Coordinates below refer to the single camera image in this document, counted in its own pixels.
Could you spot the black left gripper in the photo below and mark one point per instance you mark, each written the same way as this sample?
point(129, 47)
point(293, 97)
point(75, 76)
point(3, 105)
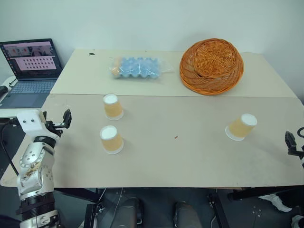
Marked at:
point(54, 127)

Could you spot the dark rounded grey shape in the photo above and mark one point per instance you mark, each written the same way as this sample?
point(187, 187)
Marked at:
point(187, 215)
point(130, 212)

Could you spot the grey open laptop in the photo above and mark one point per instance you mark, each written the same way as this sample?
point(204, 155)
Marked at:
point(31, 88)

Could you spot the orange wicker basket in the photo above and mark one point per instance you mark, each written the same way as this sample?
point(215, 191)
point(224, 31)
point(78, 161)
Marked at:
point(211, 64)

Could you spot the blue egg tray in bag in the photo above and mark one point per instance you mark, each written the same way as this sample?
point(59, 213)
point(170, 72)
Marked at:
point(136, 69)

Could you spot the white crumpled cloth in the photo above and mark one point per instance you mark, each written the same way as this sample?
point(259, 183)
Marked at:
point(276, 202)

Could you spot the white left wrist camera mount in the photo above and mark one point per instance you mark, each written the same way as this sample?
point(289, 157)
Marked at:
point(29, 122)

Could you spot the orange paper cup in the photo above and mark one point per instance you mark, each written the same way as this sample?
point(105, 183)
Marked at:
point(111, 143)
point(113, 109)
point(238, 129)

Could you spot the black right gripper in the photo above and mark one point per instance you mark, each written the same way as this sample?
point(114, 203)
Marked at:
point(297, 152)

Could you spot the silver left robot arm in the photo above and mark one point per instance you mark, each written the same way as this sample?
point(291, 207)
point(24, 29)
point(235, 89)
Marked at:
point(35, 171)

